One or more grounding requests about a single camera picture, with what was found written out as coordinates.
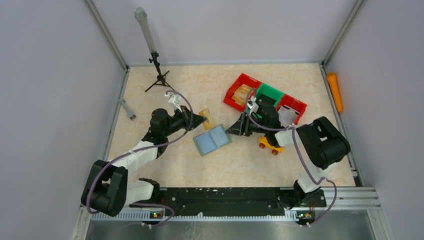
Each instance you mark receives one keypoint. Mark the orange patterned card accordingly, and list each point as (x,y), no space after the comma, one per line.
(209,122)

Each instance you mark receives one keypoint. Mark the near red bin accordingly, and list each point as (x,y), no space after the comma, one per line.
(293,103)

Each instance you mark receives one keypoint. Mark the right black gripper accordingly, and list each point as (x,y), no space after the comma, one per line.
(245,123)

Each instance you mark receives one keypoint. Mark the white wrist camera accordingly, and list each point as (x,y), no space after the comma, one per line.
(174,100)
(252,105)

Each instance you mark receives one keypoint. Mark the black tripod with grey tube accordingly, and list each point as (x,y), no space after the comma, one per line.
(142,19)

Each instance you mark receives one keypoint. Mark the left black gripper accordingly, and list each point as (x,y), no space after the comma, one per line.
(189,117)

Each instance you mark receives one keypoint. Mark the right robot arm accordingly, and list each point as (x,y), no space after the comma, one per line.
(319,145)

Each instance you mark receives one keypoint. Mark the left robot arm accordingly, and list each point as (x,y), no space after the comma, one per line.
(107,189)

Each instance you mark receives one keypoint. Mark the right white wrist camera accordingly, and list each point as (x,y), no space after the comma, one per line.
(252,105)

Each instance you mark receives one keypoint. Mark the yellow toy car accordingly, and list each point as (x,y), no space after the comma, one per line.
(264,144)

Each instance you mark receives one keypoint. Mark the red bin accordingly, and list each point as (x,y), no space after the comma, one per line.
(293,103)
(242,79)

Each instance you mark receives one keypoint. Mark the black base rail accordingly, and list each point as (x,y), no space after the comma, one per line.
(235,201)

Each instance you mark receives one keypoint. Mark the small grey tool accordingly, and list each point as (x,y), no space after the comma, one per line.
(131,115)

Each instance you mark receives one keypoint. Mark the clear plastic bags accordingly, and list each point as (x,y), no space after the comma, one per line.
(287,116)

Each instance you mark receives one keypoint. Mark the far red bin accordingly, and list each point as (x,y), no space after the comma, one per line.
(242,79)

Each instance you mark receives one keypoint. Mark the orange flashlight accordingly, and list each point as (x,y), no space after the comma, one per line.
(332,81)

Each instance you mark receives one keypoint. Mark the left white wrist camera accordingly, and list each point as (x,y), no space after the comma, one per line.
(174,100)

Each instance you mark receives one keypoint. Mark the wooden blocks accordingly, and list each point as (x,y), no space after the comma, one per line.
(240,94)

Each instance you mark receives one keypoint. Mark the green bin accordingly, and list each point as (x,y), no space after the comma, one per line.
(267,97)

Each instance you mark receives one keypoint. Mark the green card holder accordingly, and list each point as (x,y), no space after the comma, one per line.
(212,140)

